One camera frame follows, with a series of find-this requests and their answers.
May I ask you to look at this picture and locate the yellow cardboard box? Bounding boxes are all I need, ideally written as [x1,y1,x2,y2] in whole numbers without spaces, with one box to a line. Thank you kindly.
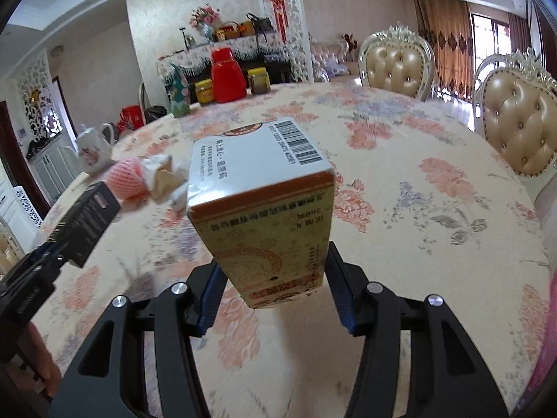
[187,117,336,310]

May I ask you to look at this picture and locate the gold tufted dining chair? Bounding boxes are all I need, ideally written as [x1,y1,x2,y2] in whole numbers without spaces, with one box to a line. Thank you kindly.
[472,47,557,179]
[358,24,436,102]

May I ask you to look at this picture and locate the woven gift basket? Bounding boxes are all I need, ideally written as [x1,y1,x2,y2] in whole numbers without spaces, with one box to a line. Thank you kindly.
[216,22,241,41]

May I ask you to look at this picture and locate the black white retail package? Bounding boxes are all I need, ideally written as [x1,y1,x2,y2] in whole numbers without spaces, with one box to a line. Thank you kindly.
[50,181,121,269]

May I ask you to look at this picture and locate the glass balcony door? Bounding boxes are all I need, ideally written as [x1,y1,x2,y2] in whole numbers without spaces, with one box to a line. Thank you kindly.
[472,13,512,92]

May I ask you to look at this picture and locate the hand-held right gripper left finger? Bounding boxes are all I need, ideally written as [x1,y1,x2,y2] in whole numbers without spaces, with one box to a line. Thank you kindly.
[48,261,228,418]

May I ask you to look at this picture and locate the brown wooden door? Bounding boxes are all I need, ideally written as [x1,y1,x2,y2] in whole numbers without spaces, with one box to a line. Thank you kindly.
[524,0,557,75]

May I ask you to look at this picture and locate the red thermos jug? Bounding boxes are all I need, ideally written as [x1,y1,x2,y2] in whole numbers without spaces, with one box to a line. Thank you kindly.
[211,47,247,103]

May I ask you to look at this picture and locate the pink foam fruit net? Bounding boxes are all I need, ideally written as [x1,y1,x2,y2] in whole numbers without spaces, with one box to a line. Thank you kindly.
[107,160,149,201]

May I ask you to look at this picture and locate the white tufted sofa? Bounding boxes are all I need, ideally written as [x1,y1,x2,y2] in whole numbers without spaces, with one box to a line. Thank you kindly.
[310,39,362,80]

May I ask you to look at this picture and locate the black handbag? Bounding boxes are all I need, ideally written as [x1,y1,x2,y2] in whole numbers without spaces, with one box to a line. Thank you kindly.
[246,12,275,33]

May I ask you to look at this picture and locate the brown patterned curtain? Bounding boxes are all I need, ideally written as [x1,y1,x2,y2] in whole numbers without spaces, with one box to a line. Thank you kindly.
[415,0,475,96]

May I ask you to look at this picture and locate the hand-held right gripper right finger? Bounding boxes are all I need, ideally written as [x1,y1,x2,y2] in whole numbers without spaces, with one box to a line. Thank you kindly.
[326,241,511,418]

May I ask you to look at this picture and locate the dark sideboard with lace cloth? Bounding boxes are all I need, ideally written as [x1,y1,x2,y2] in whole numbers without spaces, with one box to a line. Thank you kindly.
[157,35,312,96]

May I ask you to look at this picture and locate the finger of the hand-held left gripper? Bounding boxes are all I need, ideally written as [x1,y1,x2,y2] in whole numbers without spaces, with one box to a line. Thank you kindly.
[30,237,66,267]
[0,250,59,290]

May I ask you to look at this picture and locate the person's left hand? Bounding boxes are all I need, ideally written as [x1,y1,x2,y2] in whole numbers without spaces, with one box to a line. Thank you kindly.
[25,321,64,398]

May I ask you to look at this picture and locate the dark glass jar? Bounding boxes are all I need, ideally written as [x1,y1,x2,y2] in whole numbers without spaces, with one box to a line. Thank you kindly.
[247,68,271,95]

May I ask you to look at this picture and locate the green peacock vase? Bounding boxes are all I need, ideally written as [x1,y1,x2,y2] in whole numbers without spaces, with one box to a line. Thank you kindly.
[169,63,192,117]

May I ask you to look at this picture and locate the pink flower bouquet vase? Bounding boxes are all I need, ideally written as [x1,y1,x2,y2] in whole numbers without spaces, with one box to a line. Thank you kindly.
[190,4,220,42]

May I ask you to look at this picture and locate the yellow glass jar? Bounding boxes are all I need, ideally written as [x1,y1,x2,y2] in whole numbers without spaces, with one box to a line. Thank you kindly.
[194,79,215,106]

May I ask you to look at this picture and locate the white cabinet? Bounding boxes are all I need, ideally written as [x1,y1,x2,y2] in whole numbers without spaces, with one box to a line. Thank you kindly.
[30,133,81,203]

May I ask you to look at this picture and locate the dried flower arrangement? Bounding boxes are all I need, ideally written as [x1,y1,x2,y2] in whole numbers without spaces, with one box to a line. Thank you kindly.
[342,32,359,62]

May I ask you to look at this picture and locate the white floral teapot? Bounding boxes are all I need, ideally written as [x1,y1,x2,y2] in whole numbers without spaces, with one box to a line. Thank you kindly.
[65,123,115,174]

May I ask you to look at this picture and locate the red shopping bag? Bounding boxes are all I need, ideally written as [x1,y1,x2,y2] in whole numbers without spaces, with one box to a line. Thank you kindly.
[118,105,144,133]

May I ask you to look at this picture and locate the crumpled beige paper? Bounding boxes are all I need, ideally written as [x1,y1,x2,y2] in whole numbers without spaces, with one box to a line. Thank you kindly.
[139,154,192,210]

